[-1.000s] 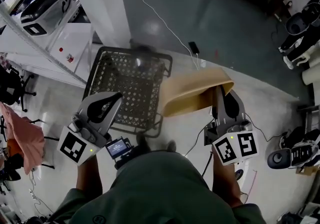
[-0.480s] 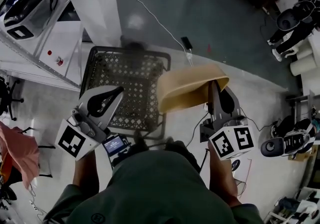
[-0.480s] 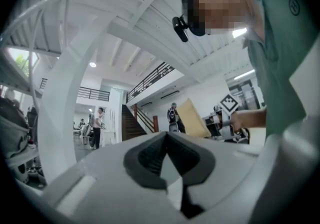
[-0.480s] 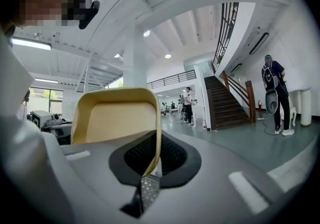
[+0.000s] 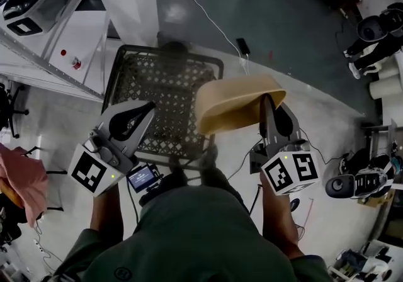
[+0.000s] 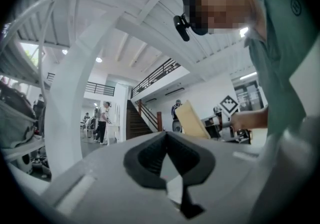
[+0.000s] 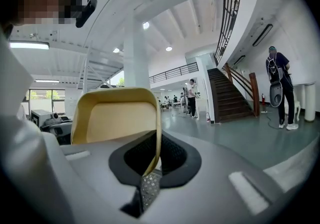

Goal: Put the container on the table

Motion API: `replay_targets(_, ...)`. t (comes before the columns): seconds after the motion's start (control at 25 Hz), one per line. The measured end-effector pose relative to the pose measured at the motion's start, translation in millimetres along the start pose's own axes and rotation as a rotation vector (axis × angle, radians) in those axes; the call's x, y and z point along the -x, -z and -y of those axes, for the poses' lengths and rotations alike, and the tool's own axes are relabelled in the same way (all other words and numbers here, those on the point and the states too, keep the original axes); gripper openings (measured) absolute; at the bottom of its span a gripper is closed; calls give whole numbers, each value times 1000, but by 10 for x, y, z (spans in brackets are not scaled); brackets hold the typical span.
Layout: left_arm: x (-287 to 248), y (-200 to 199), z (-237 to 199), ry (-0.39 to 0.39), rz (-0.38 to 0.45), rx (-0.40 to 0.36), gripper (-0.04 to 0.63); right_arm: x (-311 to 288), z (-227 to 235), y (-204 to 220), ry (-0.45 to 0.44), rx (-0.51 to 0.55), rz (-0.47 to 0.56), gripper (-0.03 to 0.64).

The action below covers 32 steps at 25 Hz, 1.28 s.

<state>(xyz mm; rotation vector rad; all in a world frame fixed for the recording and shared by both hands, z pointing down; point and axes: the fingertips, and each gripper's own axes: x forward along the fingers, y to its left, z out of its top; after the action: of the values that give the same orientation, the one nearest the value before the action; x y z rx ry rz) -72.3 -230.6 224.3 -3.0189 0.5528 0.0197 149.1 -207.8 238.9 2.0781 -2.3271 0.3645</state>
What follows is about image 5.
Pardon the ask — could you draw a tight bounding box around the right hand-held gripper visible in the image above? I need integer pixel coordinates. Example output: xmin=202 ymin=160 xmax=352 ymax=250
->
xmin=259 ymin=93 xmax=321 ymax=196

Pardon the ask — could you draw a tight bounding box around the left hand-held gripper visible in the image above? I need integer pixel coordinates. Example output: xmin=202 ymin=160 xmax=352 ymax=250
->
xmin=67 ymin=101 xmax=157 ymax=197

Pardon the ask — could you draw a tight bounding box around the tan oval container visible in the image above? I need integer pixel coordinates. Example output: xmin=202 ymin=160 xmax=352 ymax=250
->
xmin=195 ymin=74 xmax=287 ymax=136

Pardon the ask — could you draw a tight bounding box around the person's right forearm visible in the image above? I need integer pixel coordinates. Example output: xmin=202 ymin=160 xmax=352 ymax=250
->
xmin=258 ymin=176 xmax=305 ymax=260

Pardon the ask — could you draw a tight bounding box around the person's left forearm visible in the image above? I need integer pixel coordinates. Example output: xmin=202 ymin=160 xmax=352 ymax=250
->
xmin=89 ymin=179 xmax=125 ymax=245

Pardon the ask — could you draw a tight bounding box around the dark gray floor box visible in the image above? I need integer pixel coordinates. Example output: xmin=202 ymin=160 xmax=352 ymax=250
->
xmin=249 ymin=144 xmax=269 ymax=175

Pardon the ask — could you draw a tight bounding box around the black plastic lattice crate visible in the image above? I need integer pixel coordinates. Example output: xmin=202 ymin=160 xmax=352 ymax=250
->
xmin=101 ymin=43 xmax=225 ymax=171

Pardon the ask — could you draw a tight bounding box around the small black screen device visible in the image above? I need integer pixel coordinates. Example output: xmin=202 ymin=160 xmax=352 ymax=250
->
xmin=125 ymin=163 xmax=164 ymax=195

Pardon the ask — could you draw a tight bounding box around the person's right leg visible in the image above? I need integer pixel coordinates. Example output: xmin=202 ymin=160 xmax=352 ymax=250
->
xmin=200 ymin=144 xmax=250 ymax=211

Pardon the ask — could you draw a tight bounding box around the black phone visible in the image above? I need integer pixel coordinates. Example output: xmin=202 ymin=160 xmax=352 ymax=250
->
xmin=236 ymin=37 xmax=252 ymax=55

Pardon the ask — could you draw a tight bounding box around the dark round disc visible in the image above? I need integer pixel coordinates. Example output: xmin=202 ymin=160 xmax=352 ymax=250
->
xmin=159 ymin=40 xmax=190 ymax=54

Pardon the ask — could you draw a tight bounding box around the black round speaker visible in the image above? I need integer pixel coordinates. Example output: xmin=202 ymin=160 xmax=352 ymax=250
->
xmin=325 ymin=174 xmax=356 ymax=199

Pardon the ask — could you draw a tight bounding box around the thin black metal stand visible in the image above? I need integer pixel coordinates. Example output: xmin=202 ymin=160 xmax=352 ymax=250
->
xmin=18 ymin=145 xmax=64 ymax=213

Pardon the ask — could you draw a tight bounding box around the white table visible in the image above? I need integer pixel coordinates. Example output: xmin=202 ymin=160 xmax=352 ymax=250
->
xmin=0 ymin=0 xmax=110 ymax=101

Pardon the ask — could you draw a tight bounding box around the spare gripper with printed panel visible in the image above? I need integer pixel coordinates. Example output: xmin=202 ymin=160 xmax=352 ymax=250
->
xmin=353 ymin=166 xmax=395 ymax=199

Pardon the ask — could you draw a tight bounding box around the white roll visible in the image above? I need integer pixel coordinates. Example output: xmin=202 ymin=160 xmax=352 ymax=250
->
xmin=368 ymin=75 xmax=403 ymax=101
xmin=377 ymin=53 xmax=403 ymax=79

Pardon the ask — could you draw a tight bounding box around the pink cloth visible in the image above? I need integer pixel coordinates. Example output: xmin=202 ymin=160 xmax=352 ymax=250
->
xmin=0 ymin=142 xmax=50 ymax=228

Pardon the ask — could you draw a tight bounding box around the black office chair base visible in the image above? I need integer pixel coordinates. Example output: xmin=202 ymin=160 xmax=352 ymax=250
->
xmin=0 ymin=82 xmax=30 ymax=139

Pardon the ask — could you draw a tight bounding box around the person's green shirt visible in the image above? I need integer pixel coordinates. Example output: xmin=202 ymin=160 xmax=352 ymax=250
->
xmin=51 ymin=185 xmax=333 ymax=282

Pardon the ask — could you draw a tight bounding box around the black bag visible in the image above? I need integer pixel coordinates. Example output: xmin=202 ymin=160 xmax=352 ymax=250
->
xmin=0 ymin=191 xmax=23 ymax=245

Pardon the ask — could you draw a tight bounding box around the white bin of clutter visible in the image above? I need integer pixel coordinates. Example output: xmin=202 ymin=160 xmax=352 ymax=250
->
xmin=326 ymin=239 xmax=395 ymax=282

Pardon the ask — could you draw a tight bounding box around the black thin cable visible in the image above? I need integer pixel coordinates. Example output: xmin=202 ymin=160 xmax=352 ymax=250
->
xmin=298 ymin=128 xmax=349 ymax=167

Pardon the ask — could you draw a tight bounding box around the gray metal frame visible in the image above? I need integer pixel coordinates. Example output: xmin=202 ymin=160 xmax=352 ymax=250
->
xmin=361 ymin=118 xmax=401 ymax=162

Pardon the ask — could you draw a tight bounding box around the white charging cable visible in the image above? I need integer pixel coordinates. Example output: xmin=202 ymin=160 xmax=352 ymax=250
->
xmin=153 ymin=0 xmax=252 ymax=76

